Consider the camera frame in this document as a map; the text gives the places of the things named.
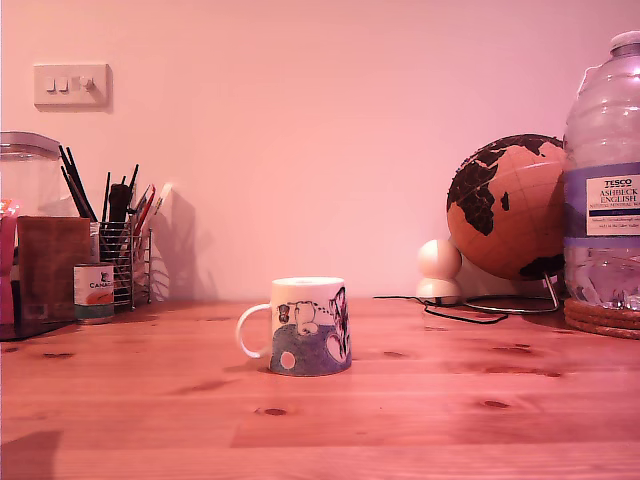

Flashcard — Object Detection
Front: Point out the cork globe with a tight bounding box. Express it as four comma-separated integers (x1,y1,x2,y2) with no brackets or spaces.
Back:
446,133,569,281

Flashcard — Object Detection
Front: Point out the large clear water bottle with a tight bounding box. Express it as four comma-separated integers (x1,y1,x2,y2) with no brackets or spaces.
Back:
562,30,640,310

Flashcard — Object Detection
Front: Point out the thin black table cable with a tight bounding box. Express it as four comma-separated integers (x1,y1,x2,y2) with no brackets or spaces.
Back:
372,294,511,325

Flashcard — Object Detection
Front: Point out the white printed coffee mug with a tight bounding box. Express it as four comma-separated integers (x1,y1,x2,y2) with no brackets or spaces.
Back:
235,276,353,377

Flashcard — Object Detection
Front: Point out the white wall switch plate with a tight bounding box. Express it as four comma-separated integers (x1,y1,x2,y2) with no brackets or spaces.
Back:
33,63,114,109

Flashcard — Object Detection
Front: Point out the round woven rope trivet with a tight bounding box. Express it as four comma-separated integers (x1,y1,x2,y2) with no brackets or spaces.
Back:
563,297,640,341

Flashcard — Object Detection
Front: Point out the glass jar with metal lid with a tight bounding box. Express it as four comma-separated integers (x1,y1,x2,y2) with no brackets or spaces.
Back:
0,131,69,221

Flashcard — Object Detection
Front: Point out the metal wire globe stand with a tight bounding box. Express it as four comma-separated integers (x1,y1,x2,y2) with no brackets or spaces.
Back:
462,272,564,315

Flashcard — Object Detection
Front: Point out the white pen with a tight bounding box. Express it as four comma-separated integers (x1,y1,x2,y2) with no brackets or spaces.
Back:
152,182,174,216

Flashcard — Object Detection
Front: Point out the red pencil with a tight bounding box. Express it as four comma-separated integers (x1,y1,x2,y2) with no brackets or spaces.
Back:
132,184,157,231

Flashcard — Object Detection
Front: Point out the wire pen holder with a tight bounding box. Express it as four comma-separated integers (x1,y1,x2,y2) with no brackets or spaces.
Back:
92,221,154,311

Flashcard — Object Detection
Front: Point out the white labelled tin can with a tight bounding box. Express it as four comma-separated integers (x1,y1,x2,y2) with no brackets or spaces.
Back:
73,262,116,322

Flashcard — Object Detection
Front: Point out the white two-ball device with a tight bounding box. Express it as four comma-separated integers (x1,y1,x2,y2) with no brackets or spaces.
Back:
416,238,466,306

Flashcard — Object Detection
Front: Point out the thick dark brown brush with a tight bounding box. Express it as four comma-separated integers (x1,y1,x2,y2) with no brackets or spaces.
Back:
109,182,132,224

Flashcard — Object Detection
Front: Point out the pink packet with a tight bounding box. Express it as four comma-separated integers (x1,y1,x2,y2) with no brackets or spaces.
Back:
0,197,24,326

